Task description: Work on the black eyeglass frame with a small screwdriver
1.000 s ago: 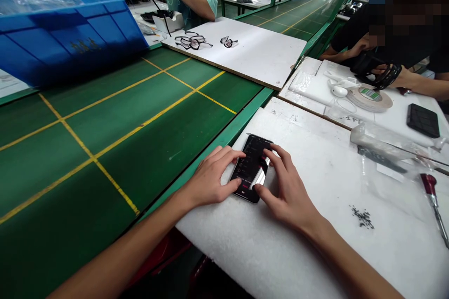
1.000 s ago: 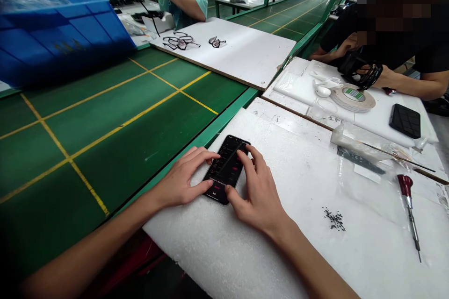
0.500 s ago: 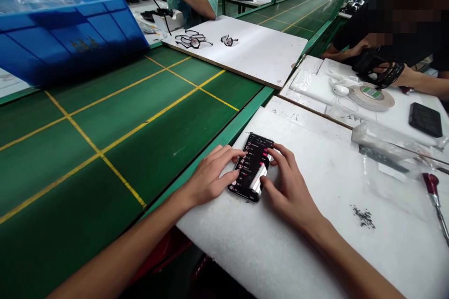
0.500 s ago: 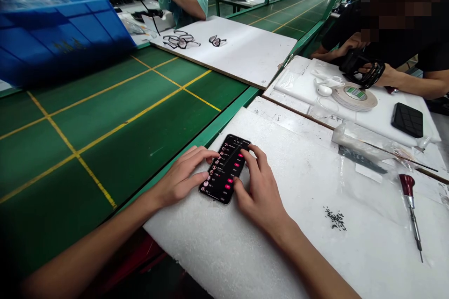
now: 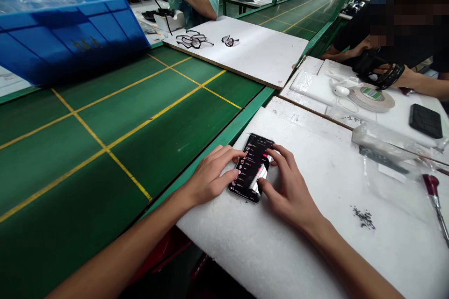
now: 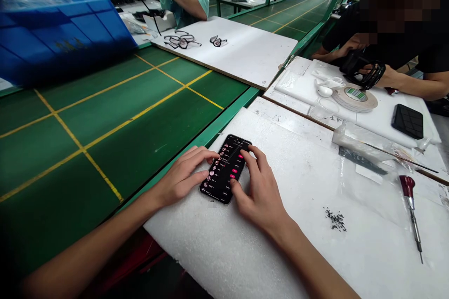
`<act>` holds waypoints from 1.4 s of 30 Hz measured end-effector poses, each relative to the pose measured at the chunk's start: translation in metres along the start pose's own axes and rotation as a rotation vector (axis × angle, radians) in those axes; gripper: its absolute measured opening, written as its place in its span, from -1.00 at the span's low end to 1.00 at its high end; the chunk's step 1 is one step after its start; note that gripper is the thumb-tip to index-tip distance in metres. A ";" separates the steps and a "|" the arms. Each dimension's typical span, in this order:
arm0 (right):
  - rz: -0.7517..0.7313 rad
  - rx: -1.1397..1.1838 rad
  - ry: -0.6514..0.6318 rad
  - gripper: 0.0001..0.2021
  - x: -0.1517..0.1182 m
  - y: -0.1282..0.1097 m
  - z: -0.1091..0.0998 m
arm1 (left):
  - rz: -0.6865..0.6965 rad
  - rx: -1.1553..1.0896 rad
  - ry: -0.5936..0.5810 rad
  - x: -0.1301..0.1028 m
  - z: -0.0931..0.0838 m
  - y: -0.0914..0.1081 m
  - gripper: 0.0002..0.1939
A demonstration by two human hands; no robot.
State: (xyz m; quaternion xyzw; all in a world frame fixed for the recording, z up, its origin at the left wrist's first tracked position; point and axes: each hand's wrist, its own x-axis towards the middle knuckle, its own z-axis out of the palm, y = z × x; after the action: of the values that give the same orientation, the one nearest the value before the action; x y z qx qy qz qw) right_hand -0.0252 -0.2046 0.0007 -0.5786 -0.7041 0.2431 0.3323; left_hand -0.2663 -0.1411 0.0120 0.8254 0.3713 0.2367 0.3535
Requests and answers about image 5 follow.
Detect person's left hand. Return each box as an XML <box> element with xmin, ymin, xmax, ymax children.
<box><xmin>183</xmin><ymin>144</ymin><xmax>248</xmax><ymax>209</ymax></box>

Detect person's right hand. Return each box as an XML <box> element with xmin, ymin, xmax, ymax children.
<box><xmin>256</xmin><ymin>143</ymin><xmax>322</xmax><ymax>232</ymax></box>

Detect person's left thumb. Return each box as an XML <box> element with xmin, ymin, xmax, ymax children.
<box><xmin>221</xmin><ymin>169</ymin><xmax>243</xmax><ymax>183</ymax></box>

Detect person's left fingers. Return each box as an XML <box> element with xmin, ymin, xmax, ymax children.
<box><xmin>209</xmin><ymin>144</ymin><xmax>248</xmax><ymax>165</ymax></box>

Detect person's right fingers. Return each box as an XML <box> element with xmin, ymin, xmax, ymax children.
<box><xmin>266</xmin><ymin>143</ymin><xmax>298</xmax><ymax>173</ymax></box>

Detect person's right thumb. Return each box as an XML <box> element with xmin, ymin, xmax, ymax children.
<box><xmin>256</xmin><ymin>177</ymin><xmax>275</xmax><ymax>199</ymax></box>

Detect black smartphone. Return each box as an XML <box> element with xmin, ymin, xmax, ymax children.
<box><xmin>227</xmin><ymin>133</ymin><xmax>276</xmax><ymax>204</ymax></box>

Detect white foam mat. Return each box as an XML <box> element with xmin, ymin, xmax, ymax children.
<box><xmin>175</xmin><ymin>105</ymin><xmax>449</xmax><ymax>299</ymax></box>

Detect flat clear plastic bag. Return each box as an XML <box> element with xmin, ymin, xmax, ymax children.
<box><xmin>289</xmin><ymin>67</ymin><xmax>338</xmax><ymax>104</ymax></box>

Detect clear bag with metal strip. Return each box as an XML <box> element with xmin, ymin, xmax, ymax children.
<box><xmin>358</xmin><ymin>145</ymin><xmax>410</xmax><ymax>175</ymax></box>

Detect clear plastic box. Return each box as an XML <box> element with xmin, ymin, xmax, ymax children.
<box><xmin>352</xmin><ymin>121</ymin><xmax>423</xmax><ymax>160</ymax></box>

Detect pile of small black screws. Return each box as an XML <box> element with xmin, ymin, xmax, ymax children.
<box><xmin>350</xmin><ymin>206</ymin><xmax>377</xmax><ymax>231</ymax></box>

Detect white board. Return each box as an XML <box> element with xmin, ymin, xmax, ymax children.
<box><xmin>161</xmin><ymin>15</ymin><xmax>310</xmax><ymax>91</ymax></box>

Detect white foam sheet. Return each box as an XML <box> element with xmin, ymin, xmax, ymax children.
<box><xmin>317</xmin><ymin>58</ymin><xmax>449</xmax><ymax>150</ymax></box>

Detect white tape roll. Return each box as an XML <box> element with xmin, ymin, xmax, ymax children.
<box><xmin>348</xmin><ymin>82</ymin><xmax>396</xmax><ymax>114</ymax></box>

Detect pile of black eyeglass frames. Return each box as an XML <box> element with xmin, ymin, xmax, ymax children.
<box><xmin>175</xmin><ymin>28</ymin><xmax>215</xmax><ymax>50</ymax></box>

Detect green conveyor belt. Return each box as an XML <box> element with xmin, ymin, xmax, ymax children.
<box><xmin>0</xmin><ymin>0</ymin><xmax>369</xmax><ymax>299</ymax></box>

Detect white box with black parts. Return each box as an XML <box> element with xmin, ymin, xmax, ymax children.
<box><xmin>152</xmin><ymin>7</ymin><xmax>186</xmax><ymax>34</ymax></box>

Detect black rectangular case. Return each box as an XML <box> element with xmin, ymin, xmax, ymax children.
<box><xmin>408</xmin><ymin>103</ymin><xmax>444</xmax><ymax>140</ymax></box>

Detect blue plastic crate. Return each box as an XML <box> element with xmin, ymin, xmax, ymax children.
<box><xmin>0</xmin><ymin>0</ymin><xmax>152</xmax><ymax>86</ymax></box>

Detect red-handled screwdriver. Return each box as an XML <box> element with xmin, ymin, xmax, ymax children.
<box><xmin>422</xmin><ymin>173</ymin><xmax>449</xmax><ymax>248</ymax></box>

